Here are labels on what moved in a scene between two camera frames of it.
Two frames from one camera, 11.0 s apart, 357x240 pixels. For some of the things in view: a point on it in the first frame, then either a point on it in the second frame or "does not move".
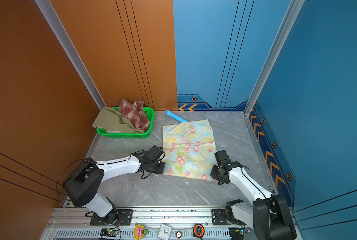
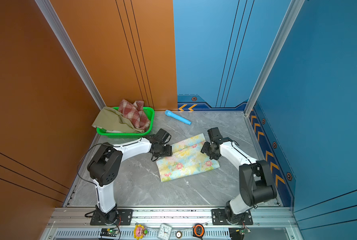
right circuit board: [237, 233] does not move
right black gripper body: [215, 173] → [207, 149]
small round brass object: [179, 234] does not move
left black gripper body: [157, 167] → [164, 151]
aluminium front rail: [74, 223] does not move
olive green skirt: [109, 119] does not move
